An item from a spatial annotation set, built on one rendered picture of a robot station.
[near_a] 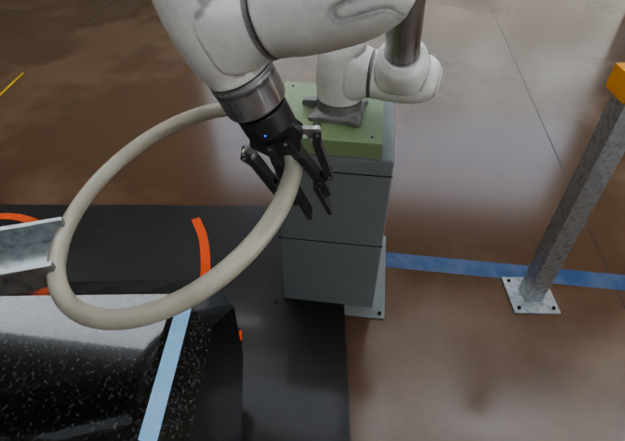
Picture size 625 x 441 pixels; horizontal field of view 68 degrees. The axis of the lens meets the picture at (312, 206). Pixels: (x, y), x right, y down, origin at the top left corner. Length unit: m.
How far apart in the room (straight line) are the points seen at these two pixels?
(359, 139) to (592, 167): 0.80
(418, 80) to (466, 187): 1.43
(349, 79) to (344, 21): 1.01
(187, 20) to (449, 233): 2.08
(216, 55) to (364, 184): 1.09
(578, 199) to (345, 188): 0.84
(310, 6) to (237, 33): 0.09
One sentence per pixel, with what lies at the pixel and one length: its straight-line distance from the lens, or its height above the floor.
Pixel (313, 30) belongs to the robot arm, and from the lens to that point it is 0.50.
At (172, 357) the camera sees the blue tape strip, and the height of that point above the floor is 0.80.
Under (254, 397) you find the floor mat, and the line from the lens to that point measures 1.87.
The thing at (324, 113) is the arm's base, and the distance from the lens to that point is 1.59.
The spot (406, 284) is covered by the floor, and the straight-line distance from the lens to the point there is 2.21.
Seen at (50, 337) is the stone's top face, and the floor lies 0.82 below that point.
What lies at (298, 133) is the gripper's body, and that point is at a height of 1.33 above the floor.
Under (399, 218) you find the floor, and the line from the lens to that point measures 2.50.
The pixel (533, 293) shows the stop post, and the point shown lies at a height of 0.07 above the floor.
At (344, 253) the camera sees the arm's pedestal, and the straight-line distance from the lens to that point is 1.83.
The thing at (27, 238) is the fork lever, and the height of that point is 1.09.
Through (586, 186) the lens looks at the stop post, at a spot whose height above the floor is 0.67.
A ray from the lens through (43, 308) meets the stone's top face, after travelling 1.23.
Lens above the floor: 1.70
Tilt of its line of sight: 42 degrees down
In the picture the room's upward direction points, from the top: straight up
